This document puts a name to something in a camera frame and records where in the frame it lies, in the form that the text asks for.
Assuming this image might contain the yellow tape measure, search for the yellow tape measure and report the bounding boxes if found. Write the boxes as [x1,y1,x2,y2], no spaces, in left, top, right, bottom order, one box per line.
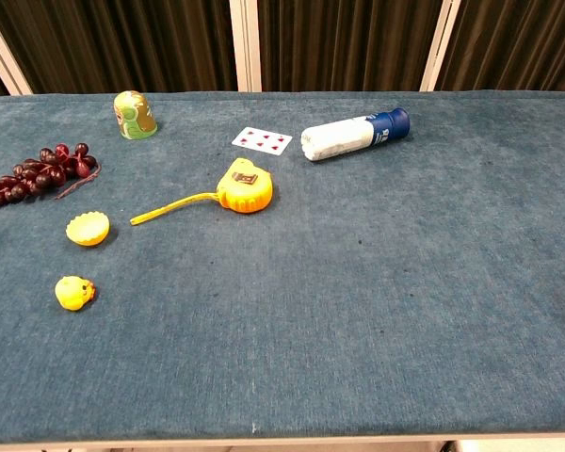
[129,157,274,227]

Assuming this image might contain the green yellow toy cup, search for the green yellow toy cup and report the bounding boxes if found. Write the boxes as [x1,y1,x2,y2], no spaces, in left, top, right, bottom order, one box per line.
[113,89,158,141]

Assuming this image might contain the yellow toy chick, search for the yellow toy chick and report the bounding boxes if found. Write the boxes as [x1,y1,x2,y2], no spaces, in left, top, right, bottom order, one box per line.
[54,275,97,313]

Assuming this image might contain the blue fabric table cover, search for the blue fabric table cover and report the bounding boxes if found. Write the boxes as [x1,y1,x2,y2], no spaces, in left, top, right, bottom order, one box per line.
[0,89,565,445]

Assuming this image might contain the red diamonds playing card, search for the red diamonds playing card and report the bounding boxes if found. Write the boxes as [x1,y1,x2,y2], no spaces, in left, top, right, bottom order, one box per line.
[231,126,294,156]

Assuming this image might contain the blue and white bottle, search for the blue and white bottle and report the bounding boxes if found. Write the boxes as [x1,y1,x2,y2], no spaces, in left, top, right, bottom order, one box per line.
[300,107,412,163]

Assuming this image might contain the yellow scalloped plastic cup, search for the yellow scalloped plastic cup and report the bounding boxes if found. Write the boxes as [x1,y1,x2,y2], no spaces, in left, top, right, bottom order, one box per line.
[65,211,111,248]

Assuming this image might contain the dark pleated curtain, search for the dark pleated curtain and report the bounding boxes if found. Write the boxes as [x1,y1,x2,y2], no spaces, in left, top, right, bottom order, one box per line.
[0,0,565,100]

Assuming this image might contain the dark red plastic grapes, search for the dark red plastic grapes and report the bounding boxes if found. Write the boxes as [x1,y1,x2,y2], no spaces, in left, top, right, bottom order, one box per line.
[0,142,103,208]

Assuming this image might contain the white frame post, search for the white frame post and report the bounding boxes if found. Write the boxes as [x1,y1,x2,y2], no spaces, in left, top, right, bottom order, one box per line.
[418,0,462,93]
[0,3,33,97]
[228,0,264,93]

